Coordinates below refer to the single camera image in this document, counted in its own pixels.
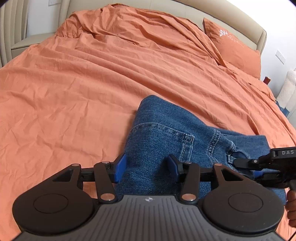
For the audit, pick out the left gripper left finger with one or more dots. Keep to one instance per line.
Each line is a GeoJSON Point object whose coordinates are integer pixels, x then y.
{"type": "Point", "coordinates": [106, 174]}

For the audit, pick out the beige left nightstand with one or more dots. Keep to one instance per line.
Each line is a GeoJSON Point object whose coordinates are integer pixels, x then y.
{"type": "Point", "coordinates": [22, 45]}

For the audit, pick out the orange pillow right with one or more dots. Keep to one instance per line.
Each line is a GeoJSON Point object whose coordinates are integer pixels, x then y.
{"type": "Point", "coordinates": [233, 50]}

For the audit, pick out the white wall switch plate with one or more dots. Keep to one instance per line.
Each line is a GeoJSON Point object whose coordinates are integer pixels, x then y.
{"type": "Point", "coordinates": [280, 57]}

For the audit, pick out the orange duvet cover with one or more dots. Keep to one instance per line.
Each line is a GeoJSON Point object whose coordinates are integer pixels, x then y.
{"type": "Point", "coordinates": [73, 98]}

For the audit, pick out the left wall outlet plate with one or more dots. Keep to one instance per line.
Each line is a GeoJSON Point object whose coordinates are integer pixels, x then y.
{"type": "Point", "coordinates": [53, 2]}

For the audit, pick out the white alpaca plush toy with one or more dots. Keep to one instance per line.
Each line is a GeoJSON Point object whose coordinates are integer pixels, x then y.
{"type": "Point", "coordinates": [286, 97]}

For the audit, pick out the blue denim jeans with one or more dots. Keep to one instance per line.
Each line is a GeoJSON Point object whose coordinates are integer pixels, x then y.
{"type": "Point", "coordinates": [161, 128]}

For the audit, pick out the dark red cup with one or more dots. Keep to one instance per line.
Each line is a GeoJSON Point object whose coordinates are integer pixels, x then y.
{"type": "Point", "coordinates": [266, 80]}

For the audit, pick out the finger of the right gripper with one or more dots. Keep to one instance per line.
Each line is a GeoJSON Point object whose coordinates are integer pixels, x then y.
{"type": "Point", "coordinates": [257, 174]}
{"type": "Point", "coordinates": [240, 163]}

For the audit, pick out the beige curtain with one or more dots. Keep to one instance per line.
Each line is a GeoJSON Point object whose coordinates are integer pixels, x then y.
{"type": "Point", "coordinates": [14, 16]}

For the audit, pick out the person right hand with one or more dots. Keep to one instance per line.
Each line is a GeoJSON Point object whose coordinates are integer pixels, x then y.
{"type": "Point", "coordinates": [291, 208]}

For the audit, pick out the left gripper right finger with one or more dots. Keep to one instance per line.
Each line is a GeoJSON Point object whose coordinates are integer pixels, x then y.
{"type": "Point", "coordinates": [187, 176]}

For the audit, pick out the beige upholstered headboard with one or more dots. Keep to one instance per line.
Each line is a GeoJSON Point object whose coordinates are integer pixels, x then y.
{"type": "Point", "coordinates": [221, 12]}

